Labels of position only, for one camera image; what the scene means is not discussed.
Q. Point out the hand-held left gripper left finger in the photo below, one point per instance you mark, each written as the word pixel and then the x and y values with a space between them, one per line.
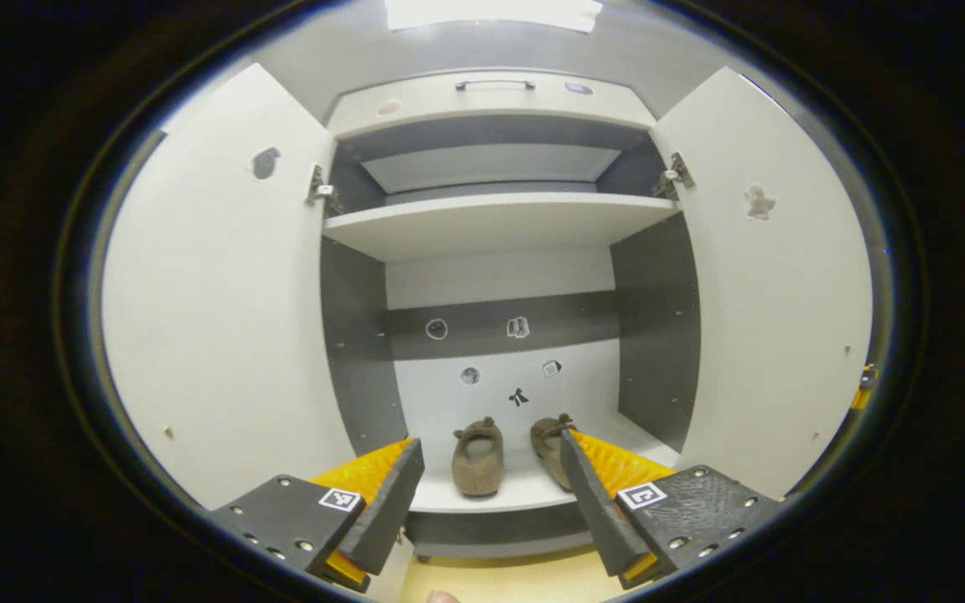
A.
pixel 390 511

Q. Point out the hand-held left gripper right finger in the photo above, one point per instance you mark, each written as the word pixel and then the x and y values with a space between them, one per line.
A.
pixel 591 502

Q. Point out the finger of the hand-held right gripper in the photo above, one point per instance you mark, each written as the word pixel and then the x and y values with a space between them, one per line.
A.
pixel 864 389

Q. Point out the brown fuzzy shoe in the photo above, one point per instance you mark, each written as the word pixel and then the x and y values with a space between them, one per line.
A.
pixel 477 469
pixel 548 444

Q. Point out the white cabinet door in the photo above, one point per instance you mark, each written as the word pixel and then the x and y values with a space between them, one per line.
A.
pixel 784 335
pixel 223 318

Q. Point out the white shoe cabinet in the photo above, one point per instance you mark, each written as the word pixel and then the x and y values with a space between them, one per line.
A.
pixel 658 335

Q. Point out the long ceiling light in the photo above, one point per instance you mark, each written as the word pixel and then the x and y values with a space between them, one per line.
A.
pixel 491 12

